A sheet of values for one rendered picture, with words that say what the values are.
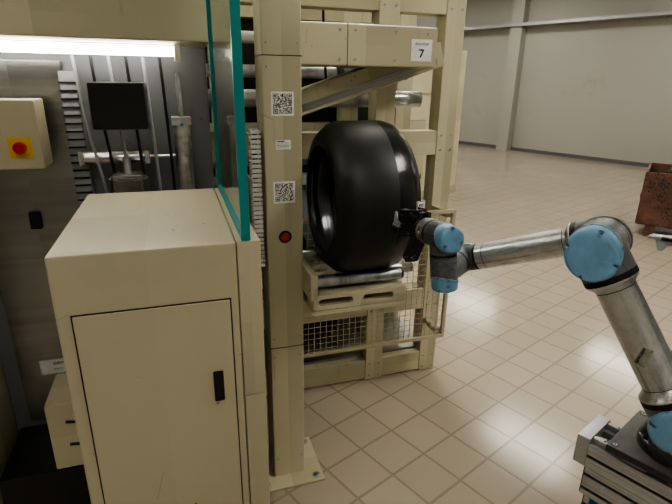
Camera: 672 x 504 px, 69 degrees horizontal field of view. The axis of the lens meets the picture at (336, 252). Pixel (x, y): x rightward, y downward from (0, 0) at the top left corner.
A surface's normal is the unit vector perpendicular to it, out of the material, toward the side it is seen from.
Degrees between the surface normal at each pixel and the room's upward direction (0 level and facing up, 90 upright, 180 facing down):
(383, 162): 54
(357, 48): 90
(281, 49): 90
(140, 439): 90
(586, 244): 85
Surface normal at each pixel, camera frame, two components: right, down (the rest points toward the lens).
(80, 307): 0.30, 0.32
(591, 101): -0.77, 0.20
